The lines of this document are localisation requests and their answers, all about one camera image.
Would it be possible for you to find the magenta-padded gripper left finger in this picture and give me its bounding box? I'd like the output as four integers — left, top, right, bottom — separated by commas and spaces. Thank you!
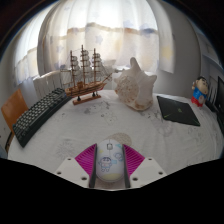
54, 143, 98, 189

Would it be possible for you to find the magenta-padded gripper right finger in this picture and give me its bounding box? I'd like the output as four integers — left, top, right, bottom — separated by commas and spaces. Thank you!
121, 143, 168, 189

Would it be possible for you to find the white cartoon-print computer mouse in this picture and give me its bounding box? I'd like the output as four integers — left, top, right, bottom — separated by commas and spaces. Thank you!
95, 138, 126, 183

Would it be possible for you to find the black mouse pad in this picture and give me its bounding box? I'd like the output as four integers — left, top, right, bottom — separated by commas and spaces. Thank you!
156, 95, 201, 127

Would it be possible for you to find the white printed tablecloth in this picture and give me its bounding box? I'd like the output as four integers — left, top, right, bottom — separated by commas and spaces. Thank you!
7, 89, 224, 191

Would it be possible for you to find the black keyboard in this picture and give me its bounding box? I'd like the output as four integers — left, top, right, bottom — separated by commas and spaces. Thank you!
12, 87, 73, 149

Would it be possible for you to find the wooden model sailing ship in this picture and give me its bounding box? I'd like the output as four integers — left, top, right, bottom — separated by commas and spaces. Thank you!
60, 44, 114, 106

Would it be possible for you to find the large white conch shell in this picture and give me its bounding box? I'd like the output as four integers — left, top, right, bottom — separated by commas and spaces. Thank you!
113, 56, 158, 112

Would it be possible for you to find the white radiator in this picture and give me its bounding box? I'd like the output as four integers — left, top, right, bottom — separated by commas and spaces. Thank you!
32, 69, 73, 100

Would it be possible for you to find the brown wooden chair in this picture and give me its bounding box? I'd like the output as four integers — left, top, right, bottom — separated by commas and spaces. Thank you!
0, 88, 30, 136

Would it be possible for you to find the cartoon boy figurine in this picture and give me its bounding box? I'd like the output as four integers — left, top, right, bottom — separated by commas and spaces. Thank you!
190, 76, 210, 108

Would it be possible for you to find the black monitor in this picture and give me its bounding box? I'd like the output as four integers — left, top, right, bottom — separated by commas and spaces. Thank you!
214, 75, 224, 134

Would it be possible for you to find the sheer white star-print curtain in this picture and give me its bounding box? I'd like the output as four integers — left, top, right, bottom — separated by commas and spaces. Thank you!
13, 0, 176, 86

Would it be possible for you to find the white wall shelf unit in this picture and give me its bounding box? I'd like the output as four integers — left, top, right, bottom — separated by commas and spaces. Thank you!
196, 29, 224, 76

